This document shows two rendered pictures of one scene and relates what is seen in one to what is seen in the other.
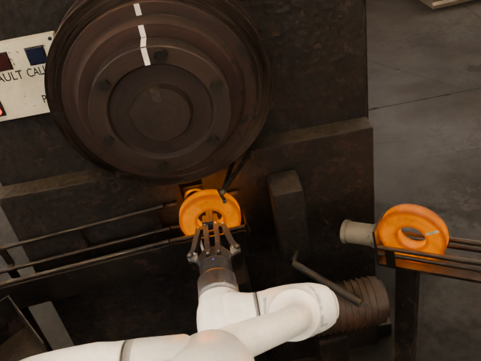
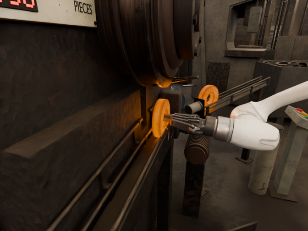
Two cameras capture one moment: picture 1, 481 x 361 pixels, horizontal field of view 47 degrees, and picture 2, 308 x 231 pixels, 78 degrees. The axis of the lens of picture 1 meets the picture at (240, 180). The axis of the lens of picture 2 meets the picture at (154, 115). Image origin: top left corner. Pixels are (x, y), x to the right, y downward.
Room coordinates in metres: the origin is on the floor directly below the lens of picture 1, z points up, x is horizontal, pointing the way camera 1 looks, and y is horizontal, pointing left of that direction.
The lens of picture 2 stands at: (0.91, 0.78, 1.03)
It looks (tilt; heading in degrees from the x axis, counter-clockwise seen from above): 22 degrees down; 288
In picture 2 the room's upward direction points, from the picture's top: straight up
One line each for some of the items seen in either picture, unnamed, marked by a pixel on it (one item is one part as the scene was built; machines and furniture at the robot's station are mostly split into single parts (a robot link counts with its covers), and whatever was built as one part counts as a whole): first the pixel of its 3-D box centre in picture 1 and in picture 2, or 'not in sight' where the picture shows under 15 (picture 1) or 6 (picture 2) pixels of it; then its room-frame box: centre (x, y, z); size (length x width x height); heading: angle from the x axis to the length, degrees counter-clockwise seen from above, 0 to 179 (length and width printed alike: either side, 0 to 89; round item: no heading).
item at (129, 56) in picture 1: (161, 109); (192, 10); (1.00, 0.13, 1.11); 0.28 x 0.06 x 0.28; 90
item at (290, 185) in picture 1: (288, 216); (169, 114); (1.11, -0.11, 0.68); 0.11 x 0.08 x 0.24; 0
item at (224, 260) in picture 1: (215, 263); (202, 124); (0.93, 0.09, 0.73); 0.09 x 0.08 x 0.07; 0
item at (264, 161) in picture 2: not in sight; (264, 159); (0.52, -0.51, 0.26); 0.12 x 0.12 x 0.52
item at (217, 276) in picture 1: (217, 288); (222, 129); (0.86, 0.09, 0.73); 0.09 x 0.06 x 0.09; 90
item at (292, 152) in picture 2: not in sight; (291, 154); (0.36, -0.55, 0.31); 0.24 x 0.16 x 0.62; 90
